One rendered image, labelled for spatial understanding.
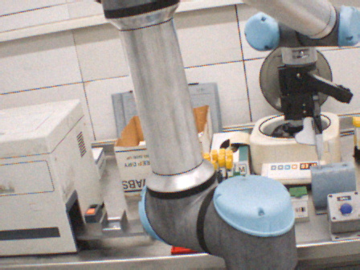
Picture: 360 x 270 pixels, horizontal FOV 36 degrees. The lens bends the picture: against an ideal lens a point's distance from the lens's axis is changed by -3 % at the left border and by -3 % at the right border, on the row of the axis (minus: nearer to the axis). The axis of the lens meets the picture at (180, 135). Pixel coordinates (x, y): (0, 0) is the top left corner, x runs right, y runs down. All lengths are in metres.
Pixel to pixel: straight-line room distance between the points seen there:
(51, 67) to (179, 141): 1.06
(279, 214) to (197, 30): 1.02
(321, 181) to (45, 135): 0.63
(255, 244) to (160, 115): 0.24
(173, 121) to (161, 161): 0.07
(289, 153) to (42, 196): 0.63
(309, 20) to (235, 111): 0.90
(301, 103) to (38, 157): 0.58
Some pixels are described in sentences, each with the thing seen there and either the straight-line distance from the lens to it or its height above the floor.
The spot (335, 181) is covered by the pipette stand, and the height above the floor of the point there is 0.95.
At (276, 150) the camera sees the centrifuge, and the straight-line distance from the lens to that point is 1.48.
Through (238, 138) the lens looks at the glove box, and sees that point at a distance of 1.59.
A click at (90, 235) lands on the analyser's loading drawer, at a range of 1.32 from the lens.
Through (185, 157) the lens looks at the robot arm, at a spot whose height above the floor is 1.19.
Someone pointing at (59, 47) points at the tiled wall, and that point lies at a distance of 1.86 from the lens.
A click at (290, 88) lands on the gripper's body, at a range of 1.24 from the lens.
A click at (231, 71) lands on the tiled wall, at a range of 1.78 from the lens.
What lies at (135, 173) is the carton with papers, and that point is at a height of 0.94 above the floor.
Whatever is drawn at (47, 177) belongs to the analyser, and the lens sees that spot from 1.27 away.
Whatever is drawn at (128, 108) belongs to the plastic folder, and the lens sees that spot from 1.83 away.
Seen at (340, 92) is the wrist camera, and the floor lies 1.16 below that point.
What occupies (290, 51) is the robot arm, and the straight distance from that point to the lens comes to 1.21.
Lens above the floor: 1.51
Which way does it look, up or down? 19 degrees down
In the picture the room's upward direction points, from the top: 10 degrees counter-clockwise
